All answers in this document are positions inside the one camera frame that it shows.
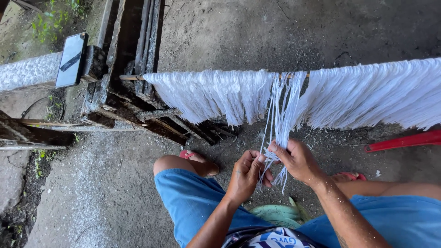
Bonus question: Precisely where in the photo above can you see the weathered wooden beam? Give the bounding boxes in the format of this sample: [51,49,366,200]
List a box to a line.
[0,110,146,151]

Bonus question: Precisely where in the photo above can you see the person's right leg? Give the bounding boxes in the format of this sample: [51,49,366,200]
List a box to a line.
[331,172,441,202]

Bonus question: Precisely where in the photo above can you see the green weeds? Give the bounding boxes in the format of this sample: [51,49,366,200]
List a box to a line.
[30,0,91,45]

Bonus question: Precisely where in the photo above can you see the person's left hand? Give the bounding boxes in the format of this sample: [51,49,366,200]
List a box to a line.
[226,150,275,204]

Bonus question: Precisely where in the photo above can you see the heap of dark wooden planks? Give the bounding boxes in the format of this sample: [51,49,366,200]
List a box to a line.
[81,0,239,146]

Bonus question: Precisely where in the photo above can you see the black cable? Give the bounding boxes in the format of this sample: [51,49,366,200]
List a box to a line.
[21,96,65,121]

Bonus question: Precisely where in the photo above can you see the pink sandal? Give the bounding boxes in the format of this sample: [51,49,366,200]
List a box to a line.
[332,172,367,182]
[179,149,220,178]

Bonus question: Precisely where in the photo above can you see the red plastic bar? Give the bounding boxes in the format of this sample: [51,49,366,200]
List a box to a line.
[364,130,441,153]

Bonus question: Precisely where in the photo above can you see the narrow white yarn fringe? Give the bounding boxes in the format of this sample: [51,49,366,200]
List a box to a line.
[143,69,277,127]

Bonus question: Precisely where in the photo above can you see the thin wooden rod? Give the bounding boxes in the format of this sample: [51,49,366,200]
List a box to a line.
[119,72,311,82]

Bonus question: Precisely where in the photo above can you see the bundle of white strings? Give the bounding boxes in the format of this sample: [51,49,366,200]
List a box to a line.
[257,72,308,195]

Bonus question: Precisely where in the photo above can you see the blue shorts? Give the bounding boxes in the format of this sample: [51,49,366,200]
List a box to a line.
[154,168,441,248]

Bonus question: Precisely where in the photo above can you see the wide white yarn fringe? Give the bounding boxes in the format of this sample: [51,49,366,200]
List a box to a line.
[296,57,441,131]

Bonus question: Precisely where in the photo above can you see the patterned white and blue shirt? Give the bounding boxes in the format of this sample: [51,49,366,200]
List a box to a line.
[221,226,326,248]

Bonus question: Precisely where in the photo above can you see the green plastic stool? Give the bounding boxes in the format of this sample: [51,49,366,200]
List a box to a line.
[248,196,311,230]

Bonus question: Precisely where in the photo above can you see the rough grey concrete post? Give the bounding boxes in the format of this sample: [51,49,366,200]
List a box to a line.
[0,52,63,92]

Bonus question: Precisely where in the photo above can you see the person's right hand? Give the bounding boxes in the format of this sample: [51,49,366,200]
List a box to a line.
[268,139,326,187]

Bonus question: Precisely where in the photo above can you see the person's left leg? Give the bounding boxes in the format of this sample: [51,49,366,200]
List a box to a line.
[153,152,220,178]

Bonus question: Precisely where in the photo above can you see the person's leg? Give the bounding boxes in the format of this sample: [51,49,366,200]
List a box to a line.
[153,152,220,178]
[331,172,441,202]

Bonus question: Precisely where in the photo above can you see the black smartphone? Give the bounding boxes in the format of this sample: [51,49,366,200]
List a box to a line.
[55,32,89,89]

